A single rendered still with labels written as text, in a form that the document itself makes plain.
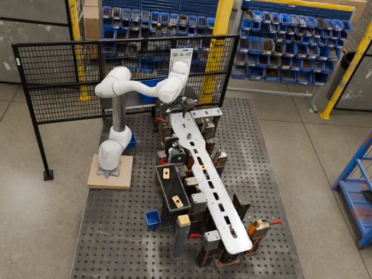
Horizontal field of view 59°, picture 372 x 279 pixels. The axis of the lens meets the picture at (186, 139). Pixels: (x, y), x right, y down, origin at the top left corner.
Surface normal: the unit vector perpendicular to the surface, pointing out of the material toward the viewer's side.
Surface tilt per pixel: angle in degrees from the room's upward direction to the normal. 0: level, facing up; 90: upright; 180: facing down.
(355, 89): 91
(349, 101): 91
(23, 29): 88
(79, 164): 0
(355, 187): 0
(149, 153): 0
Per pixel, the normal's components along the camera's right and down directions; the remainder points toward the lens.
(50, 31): 0.03, 0.69
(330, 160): 0.12, -0.71
